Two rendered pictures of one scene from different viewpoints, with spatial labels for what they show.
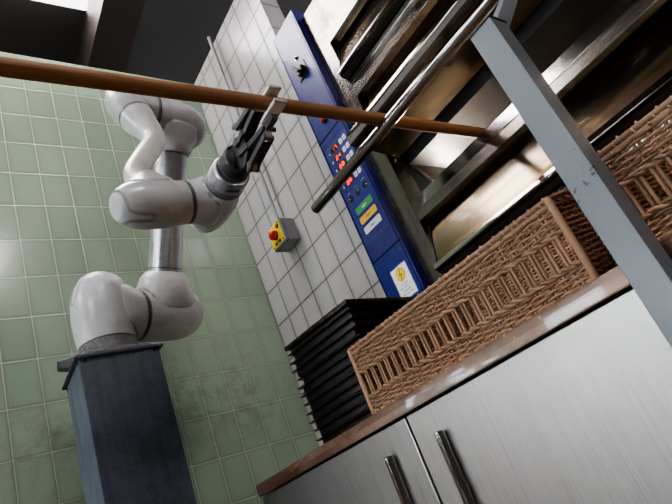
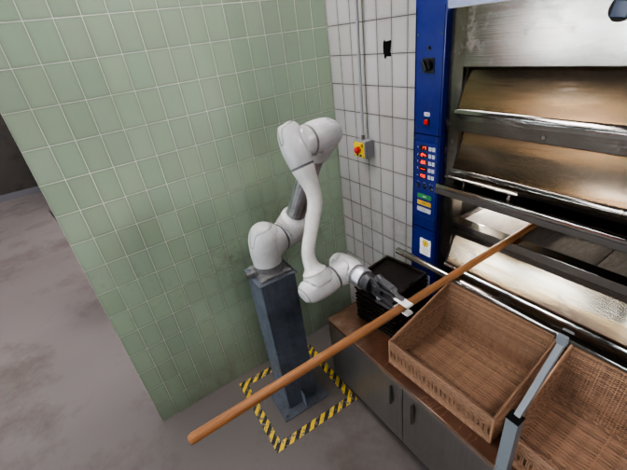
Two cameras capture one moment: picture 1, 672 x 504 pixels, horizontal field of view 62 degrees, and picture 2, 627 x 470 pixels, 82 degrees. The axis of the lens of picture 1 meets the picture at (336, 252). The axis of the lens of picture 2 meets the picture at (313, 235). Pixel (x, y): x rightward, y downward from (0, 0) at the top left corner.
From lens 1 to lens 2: 1.66 m
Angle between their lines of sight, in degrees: 54
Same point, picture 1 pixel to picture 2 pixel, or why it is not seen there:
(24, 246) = (199, 149)
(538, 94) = (509, 451)
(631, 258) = not seen: outside the picture
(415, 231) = (445, 233)
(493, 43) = (510, 429)
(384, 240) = (425, 223)
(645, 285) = not seen: outside the picture
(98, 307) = (267, 255)
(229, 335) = not seen: hidden behind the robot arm
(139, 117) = (307, 182)
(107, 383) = (272, 295)
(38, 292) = (212, 182)
